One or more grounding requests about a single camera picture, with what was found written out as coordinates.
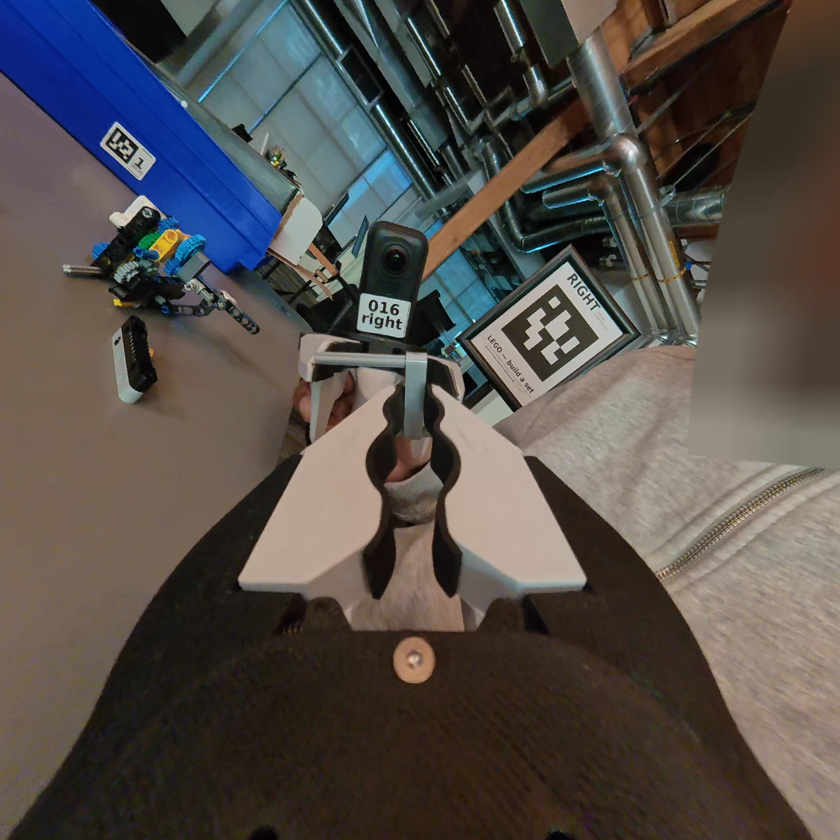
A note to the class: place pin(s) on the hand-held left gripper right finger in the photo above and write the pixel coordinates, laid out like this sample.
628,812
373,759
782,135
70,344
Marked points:
518,518

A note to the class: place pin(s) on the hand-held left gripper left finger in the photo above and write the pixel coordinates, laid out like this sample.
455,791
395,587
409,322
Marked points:
308,512

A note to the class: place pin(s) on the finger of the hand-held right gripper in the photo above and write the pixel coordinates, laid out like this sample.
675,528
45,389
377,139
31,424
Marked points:
449,380
325,407

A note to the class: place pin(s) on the grey lego axle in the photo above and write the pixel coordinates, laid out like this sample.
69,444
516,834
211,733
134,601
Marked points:
361,360

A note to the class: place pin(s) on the person's right forearm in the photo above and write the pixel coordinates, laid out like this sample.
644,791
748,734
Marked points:
417,499

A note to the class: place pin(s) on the black lego beam with pin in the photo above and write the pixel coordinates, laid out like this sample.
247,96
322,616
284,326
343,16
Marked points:
134,358

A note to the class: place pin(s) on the colourful lego gear model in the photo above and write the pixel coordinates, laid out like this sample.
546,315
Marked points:
151,262

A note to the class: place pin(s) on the black framed marker sign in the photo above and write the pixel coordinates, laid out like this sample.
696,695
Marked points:
551,328

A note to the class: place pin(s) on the wooden ceiling beam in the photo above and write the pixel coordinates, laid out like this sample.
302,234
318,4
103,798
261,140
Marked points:
499,200

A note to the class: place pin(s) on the silver ventilation ducts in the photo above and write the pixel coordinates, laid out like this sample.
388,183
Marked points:
610,98

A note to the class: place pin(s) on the blue plastic bin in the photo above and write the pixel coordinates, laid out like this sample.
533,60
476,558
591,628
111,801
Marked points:
131,98

